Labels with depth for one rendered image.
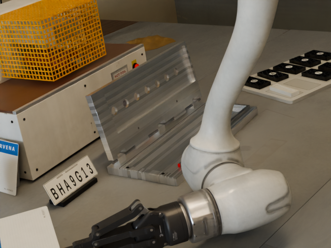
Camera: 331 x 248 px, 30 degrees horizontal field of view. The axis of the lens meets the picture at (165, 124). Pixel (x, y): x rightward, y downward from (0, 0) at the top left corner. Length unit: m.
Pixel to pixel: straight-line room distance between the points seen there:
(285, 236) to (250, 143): 0.44
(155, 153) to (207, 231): 0.50
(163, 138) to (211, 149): 0.45
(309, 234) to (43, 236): 0.51
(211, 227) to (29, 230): 0.35
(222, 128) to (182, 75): 0.60
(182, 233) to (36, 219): 0.30
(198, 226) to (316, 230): 0.26
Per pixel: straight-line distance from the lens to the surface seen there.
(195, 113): 1.79
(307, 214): 1.30
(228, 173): 1.16
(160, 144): 1.63
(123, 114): 1.59
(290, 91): 1.88
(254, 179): 1.14
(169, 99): 1.72
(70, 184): 1.49
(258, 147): 1.59
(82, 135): 1.72
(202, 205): 1.11
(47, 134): 1.62
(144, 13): 4.25
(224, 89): 1.16
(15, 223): 1.26
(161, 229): 1.12
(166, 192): 1.43
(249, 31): 1.06
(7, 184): 1.59
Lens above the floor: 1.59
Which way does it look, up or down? 23 degrees down
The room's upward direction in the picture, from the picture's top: 9 degrees counter-clockwise
